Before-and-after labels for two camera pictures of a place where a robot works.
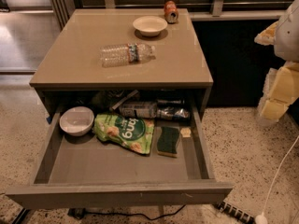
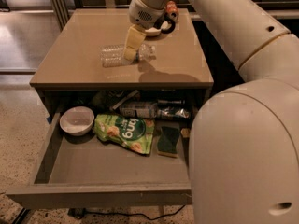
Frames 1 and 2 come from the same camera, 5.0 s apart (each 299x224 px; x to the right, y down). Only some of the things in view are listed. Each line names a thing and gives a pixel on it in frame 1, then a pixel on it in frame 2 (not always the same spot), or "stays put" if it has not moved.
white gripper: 289,35 -> 144,14
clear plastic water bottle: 129,53 stays put
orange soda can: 171,12 stays put
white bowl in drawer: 77,120 stays put
